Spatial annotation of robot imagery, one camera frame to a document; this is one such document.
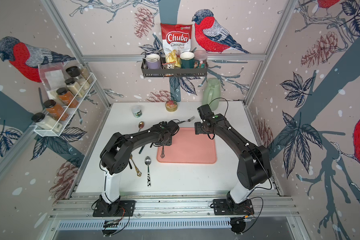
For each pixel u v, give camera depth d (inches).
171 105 45.2
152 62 31.7
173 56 32.9
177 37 30.9
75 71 30.8
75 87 30.0
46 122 23.9
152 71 34.3
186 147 38.2
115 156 20.4
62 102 28.6
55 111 25.9
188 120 43.5
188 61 31.8
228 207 26.1
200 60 33.5
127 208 28.9
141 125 42.0
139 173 33.7
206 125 24.3
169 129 29.7
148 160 34.9
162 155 36.4
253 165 18.0
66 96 27.9
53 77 27.4
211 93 39.5
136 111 43.5
